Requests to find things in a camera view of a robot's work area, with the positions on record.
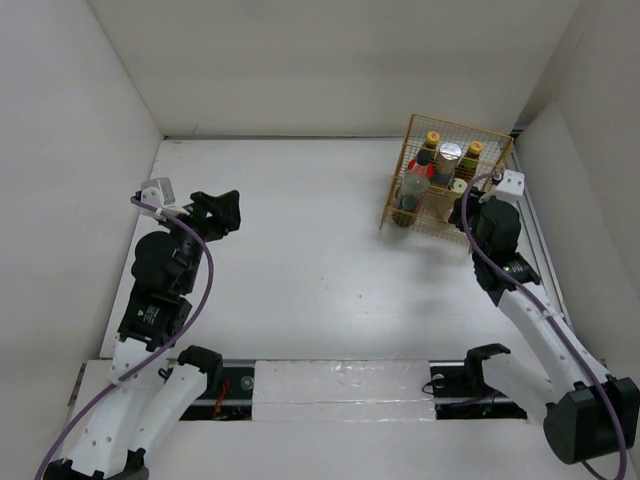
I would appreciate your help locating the yellow cap sauce bottle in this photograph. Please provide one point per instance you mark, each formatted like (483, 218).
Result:
(430, 144)
(468, 164)

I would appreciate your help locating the yellow-green lid spice shaker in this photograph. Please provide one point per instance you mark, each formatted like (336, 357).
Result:
(458, 186)

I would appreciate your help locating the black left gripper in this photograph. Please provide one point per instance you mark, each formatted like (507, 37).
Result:
(219, 214)

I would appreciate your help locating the tall dark soy sauce bottle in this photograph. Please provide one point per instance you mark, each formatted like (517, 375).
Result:
(409, 194)

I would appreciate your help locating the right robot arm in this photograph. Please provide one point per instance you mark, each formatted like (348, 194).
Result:
(584, 410)

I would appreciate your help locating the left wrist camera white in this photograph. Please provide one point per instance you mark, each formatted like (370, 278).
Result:
(154, 196)

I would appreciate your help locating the silver lid white granule jar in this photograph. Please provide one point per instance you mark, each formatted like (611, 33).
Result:
(447, 157)

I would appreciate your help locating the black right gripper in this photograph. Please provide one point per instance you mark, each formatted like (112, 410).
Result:
(472, 203)

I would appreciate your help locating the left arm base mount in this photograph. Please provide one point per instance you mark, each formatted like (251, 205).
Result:
(231, 401)

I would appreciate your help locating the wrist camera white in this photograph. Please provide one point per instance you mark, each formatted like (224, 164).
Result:
(154, 196)
(511, 186)

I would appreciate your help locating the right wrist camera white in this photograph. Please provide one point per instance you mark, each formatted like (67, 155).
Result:
(511, 186)

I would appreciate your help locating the gold wire rack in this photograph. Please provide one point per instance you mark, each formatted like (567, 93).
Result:
(432, 217)

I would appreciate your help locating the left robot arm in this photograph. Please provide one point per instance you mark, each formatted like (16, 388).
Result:
(117, 432)

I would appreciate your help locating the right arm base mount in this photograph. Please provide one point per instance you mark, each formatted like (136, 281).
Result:
(457, 398)

